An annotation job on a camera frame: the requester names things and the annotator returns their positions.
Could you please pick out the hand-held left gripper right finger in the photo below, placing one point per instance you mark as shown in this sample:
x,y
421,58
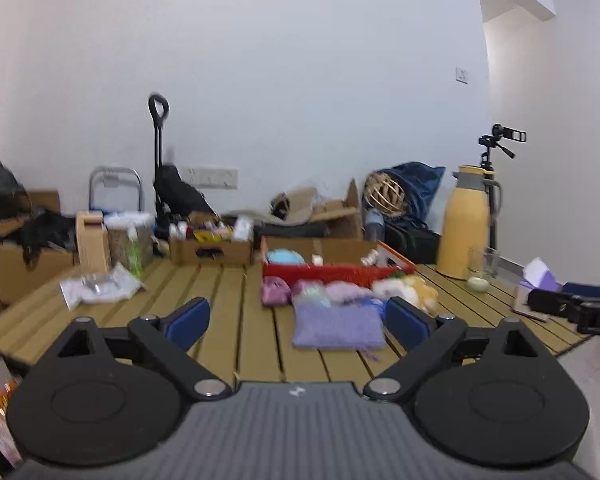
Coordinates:
x,y
406,322

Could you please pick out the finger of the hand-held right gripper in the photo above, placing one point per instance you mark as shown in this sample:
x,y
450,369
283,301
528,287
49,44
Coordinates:
x,y
555,304
587,289

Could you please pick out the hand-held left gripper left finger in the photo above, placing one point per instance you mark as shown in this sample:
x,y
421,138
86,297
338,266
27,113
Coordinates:
x,y
189,321

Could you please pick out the yellow plush toy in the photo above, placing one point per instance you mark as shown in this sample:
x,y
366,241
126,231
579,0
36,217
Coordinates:
x,y
420,292

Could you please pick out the white plush toy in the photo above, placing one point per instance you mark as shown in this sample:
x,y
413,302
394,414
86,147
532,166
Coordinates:
x,y
387,286

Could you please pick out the lilac satin pouch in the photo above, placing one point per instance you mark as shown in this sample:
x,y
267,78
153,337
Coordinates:
x,y
347,292

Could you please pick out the purple towel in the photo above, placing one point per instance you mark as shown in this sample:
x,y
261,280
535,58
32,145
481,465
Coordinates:
x,y
337,327

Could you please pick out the orange cardboard box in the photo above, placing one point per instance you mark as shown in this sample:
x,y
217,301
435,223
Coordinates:
x,y
330,274

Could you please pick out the pink satin pouch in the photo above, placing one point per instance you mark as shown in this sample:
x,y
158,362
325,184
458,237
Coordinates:
x,y
275,291

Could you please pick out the purple white tissue box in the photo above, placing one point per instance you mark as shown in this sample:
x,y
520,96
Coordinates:
x,y
537,280

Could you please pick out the small cardboard box with supplies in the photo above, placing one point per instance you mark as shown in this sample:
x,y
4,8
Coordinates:
x,y
210,252

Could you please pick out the clear glass cup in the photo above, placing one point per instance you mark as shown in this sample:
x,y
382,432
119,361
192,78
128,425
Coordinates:
x,y
481,270

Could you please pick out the black backpack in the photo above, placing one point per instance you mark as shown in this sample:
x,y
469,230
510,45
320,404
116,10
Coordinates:
x,y
412,240

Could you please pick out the green bottle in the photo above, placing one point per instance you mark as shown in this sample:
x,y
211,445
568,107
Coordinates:
x,y
134,255

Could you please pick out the clear plastic package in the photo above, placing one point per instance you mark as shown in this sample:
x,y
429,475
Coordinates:
x,y
100,286

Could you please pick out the clear water bottle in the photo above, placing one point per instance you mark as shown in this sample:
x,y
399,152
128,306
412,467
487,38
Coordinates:
x,y
374,224

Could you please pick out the small white cup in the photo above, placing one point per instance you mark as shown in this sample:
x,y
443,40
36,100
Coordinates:
x,y
317,260

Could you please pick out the yellow thermos jug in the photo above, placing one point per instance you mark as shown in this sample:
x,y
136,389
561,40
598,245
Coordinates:
x,y
465,225

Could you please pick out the light blue plush toy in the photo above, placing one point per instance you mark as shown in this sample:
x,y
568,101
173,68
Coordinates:
x,y
285,257

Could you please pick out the large brown cardboard box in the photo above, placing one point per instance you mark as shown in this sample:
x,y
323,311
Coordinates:
x,y
337,220

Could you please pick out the black folding trolley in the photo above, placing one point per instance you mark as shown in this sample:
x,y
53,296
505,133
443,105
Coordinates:
x,y
177,195

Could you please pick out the wicker ball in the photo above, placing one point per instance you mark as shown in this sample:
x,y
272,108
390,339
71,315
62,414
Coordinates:
x,y
384,194

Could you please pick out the black folded cloth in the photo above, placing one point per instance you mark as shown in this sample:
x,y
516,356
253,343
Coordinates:
x,y
290,230

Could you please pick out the blue fabric bag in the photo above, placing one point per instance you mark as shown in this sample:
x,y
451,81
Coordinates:
x,y
420,185

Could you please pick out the metal folding stool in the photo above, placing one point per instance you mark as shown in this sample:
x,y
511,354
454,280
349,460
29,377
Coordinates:
x,y
115,185

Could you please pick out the black crumpled cloth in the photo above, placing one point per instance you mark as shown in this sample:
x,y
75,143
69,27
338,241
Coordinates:
x,y
47,232

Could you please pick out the colourful packets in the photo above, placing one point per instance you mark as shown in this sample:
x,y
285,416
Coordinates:
x,y
0,425

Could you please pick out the dark grey bag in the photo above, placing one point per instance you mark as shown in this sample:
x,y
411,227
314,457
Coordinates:
x,y
0,185

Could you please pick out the white wall outlet strip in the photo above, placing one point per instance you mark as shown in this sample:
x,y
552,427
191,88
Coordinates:
x,y
215,178

